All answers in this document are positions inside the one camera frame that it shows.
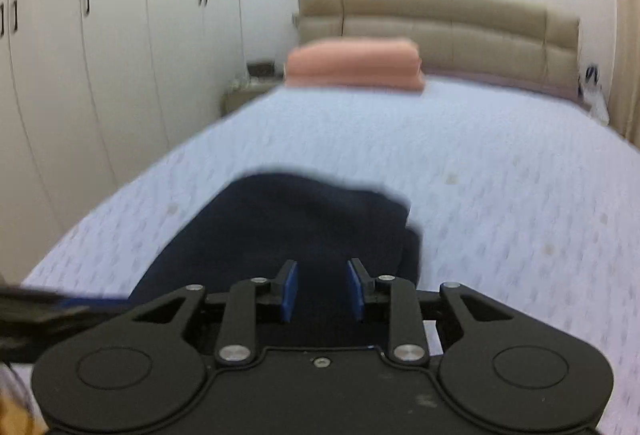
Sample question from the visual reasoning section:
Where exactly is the white wardrobe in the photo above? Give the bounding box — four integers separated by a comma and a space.
0, 0, 247, 272

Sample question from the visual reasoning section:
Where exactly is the beige curtain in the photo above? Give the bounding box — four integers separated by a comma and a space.
607, 0, 640, 146

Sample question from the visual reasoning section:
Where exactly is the beige nightstand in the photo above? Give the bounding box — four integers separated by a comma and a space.
221, 82, 282, 118

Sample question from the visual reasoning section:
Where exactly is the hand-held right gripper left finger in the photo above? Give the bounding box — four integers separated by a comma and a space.
131, 259, 300, 368

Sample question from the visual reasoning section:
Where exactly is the beige leather headboard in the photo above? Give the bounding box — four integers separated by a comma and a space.
297, 0, 583, 104

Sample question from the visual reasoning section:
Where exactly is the black hoodie with white stripes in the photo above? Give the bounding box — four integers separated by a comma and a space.
127, 172, 423, 348

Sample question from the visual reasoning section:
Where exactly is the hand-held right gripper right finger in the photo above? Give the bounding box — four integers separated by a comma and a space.
346, 257, 516, 365

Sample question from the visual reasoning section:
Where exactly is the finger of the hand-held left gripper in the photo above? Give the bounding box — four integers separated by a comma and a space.
0, 282, 130, 322

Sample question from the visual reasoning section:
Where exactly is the folded pink blanket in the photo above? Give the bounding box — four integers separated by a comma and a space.
284, 37, 427, 93

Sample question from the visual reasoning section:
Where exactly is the bed with lilac patterned bedspread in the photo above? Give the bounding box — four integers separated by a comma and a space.
20, 74, 640, 435

